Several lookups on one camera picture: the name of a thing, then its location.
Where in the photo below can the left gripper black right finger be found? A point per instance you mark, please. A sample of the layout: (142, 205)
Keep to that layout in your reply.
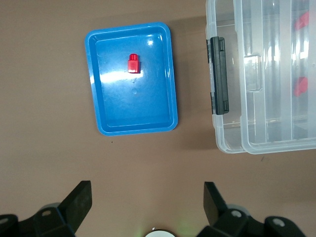
(217, 212)

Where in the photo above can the blue plastic tray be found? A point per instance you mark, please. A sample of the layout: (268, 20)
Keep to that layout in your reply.
(148, 111)

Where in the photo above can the clear plastic box lid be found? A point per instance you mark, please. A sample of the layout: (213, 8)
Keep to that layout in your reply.
(271, 74)

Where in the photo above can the black box latch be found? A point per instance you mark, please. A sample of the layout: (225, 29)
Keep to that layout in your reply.
(221, 74)

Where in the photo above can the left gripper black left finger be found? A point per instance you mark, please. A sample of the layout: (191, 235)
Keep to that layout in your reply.
(74, 212)

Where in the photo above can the clear plastic storage box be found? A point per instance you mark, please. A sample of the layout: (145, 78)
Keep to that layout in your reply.
(222, 128)

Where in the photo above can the red block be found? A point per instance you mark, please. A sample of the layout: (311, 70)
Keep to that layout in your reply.
(300, 86)
(302, 21)
(134, 66)

